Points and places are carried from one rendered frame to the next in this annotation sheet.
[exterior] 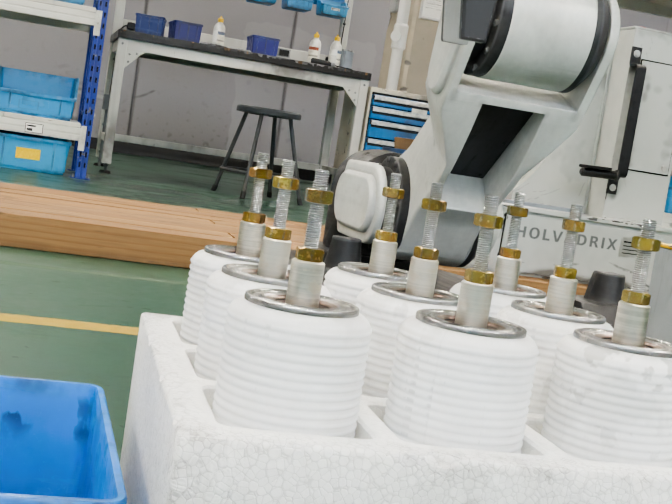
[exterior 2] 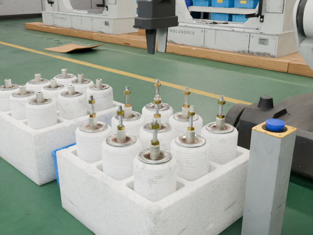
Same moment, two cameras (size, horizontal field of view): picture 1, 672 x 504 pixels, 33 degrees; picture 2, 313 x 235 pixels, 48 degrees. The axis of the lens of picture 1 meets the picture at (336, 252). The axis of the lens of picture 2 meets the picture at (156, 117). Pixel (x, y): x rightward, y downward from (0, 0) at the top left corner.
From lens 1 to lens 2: 0.96 m
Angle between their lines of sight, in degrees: 60
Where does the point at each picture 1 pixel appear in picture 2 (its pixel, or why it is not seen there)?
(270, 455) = (66, 160)
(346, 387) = (88, 149)
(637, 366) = (135, 163)
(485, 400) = (106, 161)
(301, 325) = (77, 133)
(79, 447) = not seen: hidden behind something
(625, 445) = (135, 185)
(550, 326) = (172, 144)
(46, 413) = not seen: hidden behind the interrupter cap
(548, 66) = not seen: outside the picture
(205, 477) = (59, 161)
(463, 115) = (307, 52)
